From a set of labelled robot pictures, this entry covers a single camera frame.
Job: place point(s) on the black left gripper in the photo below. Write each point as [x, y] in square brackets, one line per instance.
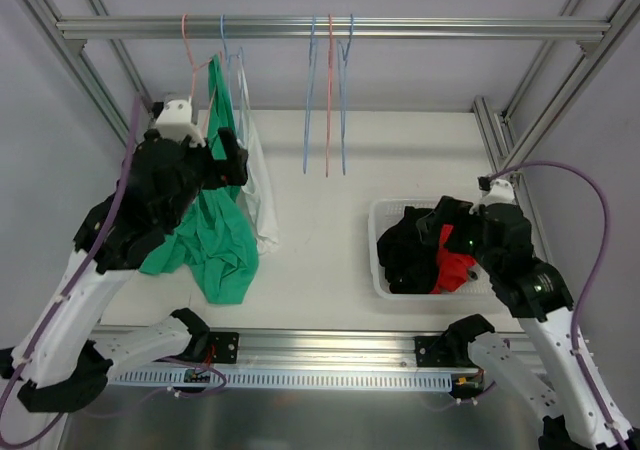
[209, 161]

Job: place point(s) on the green tank top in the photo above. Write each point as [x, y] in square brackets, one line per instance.
[215, 241]

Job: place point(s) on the pink hanger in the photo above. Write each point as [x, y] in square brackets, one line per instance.
[195, 68]
[330, 77]

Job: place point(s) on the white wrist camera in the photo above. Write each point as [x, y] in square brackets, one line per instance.
[176, 120]
[495, 191]

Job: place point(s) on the red tank top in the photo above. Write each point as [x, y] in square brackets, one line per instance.
[453, 268]

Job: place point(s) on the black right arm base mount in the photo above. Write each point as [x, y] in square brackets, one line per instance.
[432, 351]

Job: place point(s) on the white plastic basket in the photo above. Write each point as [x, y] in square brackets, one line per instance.
[385, 213]

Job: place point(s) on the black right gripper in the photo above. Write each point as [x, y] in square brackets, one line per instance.
[461, 221]

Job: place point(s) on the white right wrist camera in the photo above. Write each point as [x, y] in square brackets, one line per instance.
[495, 191]

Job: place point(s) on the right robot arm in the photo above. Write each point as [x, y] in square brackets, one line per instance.
[572, 408]

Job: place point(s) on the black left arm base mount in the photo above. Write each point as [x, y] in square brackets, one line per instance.
[221, 347]

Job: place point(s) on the aluminium hanging rail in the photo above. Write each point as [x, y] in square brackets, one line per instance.
[289, 27]

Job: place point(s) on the white tank top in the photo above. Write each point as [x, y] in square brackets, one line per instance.
[257, 198]

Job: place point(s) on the black tank top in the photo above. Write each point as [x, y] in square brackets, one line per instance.
[409, 266]

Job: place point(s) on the white slotted cable duct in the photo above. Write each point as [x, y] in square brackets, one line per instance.
[236, 378]

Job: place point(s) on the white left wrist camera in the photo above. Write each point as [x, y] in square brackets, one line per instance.
[176, 120]

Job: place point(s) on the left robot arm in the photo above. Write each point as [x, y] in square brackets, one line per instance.
[61, 368]

